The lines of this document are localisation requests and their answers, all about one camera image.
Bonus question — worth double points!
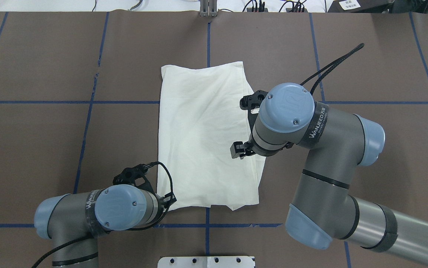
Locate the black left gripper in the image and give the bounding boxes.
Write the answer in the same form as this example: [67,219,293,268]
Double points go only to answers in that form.
[112,162,177,212]

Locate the cream long-sleeve cat shirt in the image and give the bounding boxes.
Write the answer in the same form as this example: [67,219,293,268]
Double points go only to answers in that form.
[156,61,266,210]

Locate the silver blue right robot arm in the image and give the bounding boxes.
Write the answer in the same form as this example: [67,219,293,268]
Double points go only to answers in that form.
[231,83,428,266]

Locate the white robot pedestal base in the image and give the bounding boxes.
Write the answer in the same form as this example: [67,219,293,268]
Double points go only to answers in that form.
[157,256,256,268]

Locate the grey aluminium frame post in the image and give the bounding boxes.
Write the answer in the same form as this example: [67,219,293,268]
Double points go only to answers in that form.
[200,0,218,17]

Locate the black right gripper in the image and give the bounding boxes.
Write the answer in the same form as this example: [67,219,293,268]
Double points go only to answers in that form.
[230,90,268,159]

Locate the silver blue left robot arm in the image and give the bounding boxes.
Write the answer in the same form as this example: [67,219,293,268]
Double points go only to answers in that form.
[33,161,176,268]

